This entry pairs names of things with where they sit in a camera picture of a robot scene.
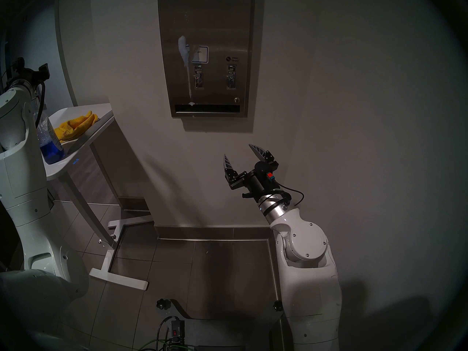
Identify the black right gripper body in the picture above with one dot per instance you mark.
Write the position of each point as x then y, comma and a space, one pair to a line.
256, 182

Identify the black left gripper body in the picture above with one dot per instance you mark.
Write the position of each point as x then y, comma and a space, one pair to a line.
25, 76

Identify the gray left gripper finger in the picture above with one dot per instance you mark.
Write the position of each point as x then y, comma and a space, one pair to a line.
44, 71

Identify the gray right gripper finger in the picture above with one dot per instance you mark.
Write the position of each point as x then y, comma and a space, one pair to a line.
264, 154
231, 173

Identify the blue cleaner spray bottle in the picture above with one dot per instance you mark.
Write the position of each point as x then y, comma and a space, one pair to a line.
49, 142

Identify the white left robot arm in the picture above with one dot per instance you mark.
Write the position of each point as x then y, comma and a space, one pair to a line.
25, 207

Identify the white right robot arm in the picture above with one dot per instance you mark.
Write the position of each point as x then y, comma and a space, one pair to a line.
307, 273

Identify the white cleaner foam streak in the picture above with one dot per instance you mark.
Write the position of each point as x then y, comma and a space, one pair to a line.
184, 57

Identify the yellow cleaning cloth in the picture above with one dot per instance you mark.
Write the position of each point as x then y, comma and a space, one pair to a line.
75, 127

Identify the black base knob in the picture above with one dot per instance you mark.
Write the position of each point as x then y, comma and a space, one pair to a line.
278, 305
162, 304

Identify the white overbed table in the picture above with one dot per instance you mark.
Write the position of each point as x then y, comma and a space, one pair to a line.
91, 193

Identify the black box with red light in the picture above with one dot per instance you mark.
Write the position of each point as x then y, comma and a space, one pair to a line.
178, 330

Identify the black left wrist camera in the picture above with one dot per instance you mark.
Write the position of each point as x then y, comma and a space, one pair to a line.
17, 65

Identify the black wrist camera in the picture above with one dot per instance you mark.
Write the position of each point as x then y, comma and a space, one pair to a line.
17, 65
265, 171

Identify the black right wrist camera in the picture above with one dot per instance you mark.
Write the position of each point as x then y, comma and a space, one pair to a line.
265, 171

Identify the stainless steel wall dispenser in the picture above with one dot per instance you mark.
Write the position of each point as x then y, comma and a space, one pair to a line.
212, 21

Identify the gray robot base plate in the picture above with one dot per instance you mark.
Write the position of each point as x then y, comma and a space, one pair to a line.
226, 332

